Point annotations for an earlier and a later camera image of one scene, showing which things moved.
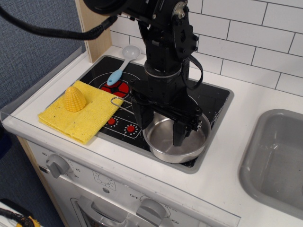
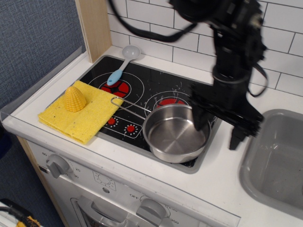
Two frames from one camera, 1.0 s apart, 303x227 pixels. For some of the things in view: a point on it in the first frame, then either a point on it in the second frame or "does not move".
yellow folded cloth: (81, 125) does not move
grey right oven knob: (151, 211) does not move
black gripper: (170, 94) -> (229, 102)
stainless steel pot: (159, 137) does not move
